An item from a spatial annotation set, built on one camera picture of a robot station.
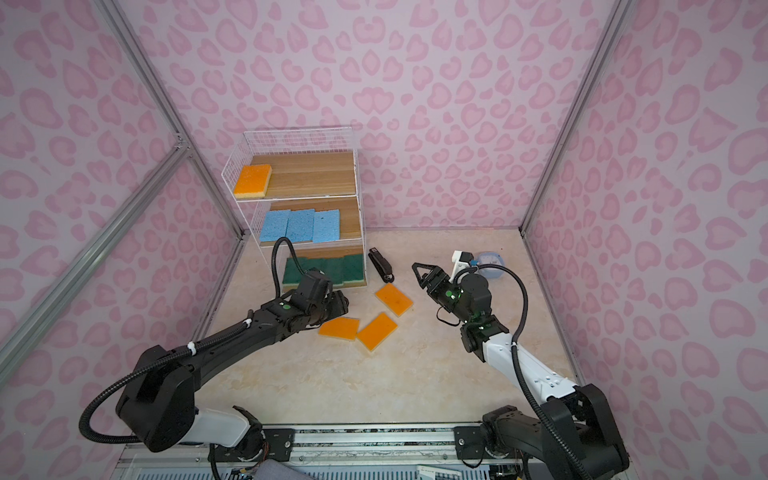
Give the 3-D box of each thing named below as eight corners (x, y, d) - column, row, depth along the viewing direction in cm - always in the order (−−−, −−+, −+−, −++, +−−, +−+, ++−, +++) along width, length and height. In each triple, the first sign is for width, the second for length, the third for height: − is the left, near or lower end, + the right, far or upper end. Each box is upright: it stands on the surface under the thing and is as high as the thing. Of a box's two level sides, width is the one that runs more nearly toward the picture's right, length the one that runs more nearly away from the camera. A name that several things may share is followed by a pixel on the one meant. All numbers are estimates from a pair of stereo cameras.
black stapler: (386, 284, 106) (386, 276, 103) (366, 258, 114) (365, 250, 111) (396, 279, 108) (396, 271, 104) (376, 253, 116) (375, 245, 112)
